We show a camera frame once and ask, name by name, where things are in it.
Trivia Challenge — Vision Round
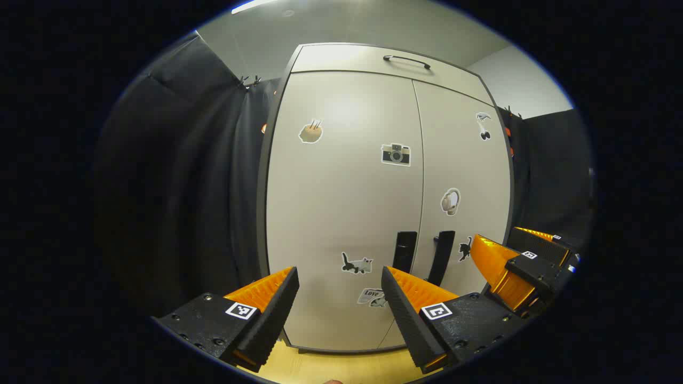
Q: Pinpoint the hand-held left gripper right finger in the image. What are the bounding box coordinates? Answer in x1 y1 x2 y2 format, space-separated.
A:
380 266 529 374

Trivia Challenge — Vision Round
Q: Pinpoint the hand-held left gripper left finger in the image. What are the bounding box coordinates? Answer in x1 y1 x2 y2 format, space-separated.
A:
151 266 300 373

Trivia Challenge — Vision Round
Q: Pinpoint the white double-door shoe cabinet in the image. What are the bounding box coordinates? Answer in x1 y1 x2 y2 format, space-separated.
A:
256 43 515 355

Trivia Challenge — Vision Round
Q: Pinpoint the white shoe cabinet door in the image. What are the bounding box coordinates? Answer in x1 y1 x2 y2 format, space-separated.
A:
376 79 514 350
265 71 425 353

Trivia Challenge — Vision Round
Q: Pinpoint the white cabinet drawer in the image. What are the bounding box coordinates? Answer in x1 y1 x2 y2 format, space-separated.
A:
291 44 494 105

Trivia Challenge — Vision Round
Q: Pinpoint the black backdrop cloth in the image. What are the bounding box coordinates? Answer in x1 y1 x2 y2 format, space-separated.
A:
499 107 595 246
93 32 283 342

